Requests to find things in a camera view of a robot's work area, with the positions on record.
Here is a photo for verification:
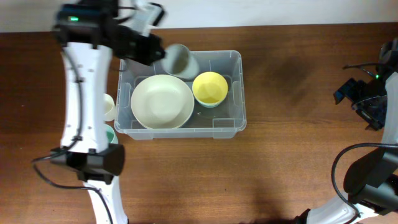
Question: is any small yellow bowl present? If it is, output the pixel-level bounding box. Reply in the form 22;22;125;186
192;72;228;99

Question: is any clear plastic storage bin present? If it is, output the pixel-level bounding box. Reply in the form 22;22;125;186
114;50;247;140

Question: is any small white bowl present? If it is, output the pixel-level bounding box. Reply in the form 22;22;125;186
195;97;224;108

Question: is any mint green cup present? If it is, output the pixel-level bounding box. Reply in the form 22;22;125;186
105;124;119;144

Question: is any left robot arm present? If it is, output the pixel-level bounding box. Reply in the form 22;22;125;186
51;1;165;223

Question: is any small mint green bowl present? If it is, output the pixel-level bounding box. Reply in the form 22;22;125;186
199;101;221;108

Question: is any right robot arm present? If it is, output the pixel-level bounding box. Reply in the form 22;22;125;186
293;39;397;224

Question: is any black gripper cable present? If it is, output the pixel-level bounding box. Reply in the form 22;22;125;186
30;52;114;224
330;142;398;218

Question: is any translucent grey cup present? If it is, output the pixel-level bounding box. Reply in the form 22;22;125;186
160;44;200;80

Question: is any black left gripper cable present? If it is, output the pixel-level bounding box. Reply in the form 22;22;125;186
30;52;114;224

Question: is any cream white cup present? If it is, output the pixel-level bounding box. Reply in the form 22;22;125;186
104;94;117;122

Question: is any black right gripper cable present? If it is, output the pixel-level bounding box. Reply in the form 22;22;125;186
330;142;398;218

